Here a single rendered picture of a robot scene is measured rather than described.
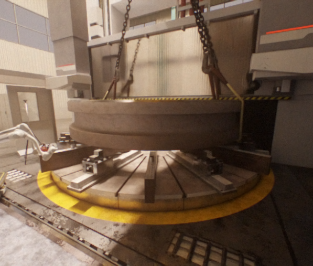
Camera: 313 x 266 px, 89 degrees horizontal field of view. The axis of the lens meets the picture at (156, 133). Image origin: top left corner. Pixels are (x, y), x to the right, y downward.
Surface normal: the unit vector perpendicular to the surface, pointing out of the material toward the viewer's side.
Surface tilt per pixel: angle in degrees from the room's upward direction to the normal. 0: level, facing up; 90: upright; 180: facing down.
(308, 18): 90
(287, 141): 90
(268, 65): 90
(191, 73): 90
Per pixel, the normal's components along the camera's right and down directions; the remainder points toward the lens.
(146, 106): -0.06, 0.18
